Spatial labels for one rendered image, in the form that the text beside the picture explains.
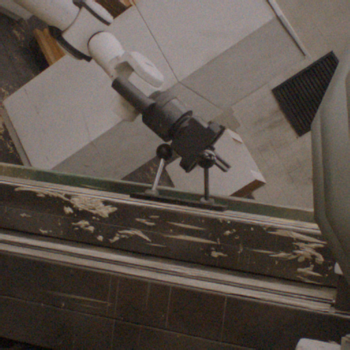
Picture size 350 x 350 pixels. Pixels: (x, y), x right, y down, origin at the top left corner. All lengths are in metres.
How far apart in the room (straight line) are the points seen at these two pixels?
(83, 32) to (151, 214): 0.72
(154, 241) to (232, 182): 5.35
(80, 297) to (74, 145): 3.43
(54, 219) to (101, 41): 0.63
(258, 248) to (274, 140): 8.68
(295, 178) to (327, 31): 2.12
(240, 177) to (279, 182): 3.25
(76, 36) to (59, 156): 2.42
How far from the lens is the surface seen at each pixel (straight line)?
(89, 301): 0.52
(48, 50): 5.29
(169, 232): 0.97
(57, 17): 1.60
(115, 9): 7.10
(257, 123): 9.71
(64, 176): 1.71
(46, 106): 4.08
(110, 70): 1.50
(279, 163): 9.54
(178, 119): 1.38
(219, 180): 6.35
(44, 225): 1.04
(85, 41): 1.60
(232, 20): 3.72
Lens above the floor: 1.79
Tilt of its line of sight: 15 degrees down
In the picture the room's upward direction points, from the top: 57 degrees clockwise
